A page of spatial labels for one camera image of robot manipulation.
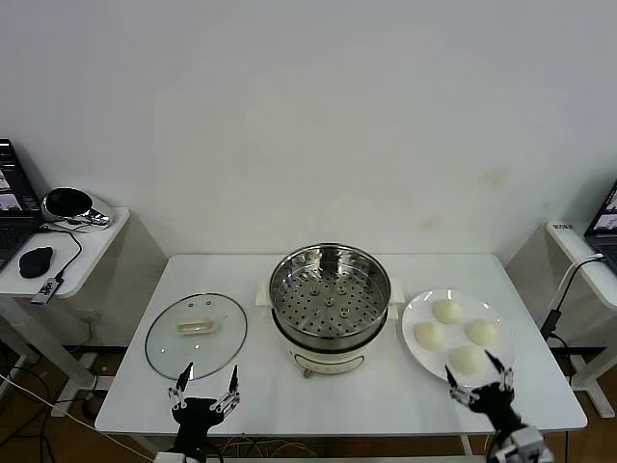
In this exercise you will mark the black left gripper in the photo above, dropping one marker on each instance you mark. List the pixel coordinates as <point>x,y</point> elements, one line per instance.
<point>195,415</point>

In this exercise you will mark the white wall socket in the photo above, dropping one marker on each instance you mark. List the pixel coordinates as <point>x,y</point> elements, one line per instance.
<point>89,317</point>

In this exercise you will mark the white side desk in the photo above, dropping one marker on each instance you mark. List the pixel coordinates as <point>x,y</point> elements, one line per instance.
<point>96,251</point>
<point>598,289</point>

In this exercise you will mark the round white plate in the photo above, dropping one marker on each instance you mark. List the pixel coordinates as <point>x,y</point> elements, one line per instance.
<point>419,311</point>

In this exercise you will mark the black power brick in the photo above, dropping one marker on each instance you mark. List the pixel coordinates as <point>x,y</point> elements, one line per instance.
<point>549,324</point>

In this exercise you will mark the grey usb adapter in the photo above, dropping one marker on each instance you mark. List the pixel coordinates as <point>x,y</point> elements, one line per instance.
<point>45,290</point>

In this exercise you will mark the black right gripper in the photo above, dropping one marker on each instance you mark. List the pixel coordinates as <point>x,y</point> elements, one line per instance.
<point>496,405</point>

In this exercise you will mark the black open laptop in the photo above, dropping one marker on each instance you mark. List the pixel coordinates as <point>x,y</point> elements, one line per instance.
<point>14,193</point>
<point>605,222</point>

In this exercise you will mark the black computer mouse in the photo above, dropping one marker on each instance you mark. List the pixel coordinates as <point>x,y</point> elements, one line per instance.
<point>34,261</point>

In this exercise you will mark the cream electric cooker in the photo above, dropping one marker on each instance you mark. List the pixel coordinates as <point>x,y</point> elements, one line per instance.
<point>328,362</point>

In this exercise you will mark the round glass pot lid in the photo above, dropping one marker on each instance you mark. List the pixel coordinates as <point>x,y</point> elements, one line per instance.
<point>202,352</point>

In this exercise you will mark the white steamed baozi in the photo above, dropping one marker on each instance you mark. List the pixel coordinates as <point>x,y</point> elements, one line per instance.
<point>482,333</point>
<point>465,359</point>
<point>447,312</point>
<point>430,336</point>

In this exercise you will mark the stainless steel steamer basket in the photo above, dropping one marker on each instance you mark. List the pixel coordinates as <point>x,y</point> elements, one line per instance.
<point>328,337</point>

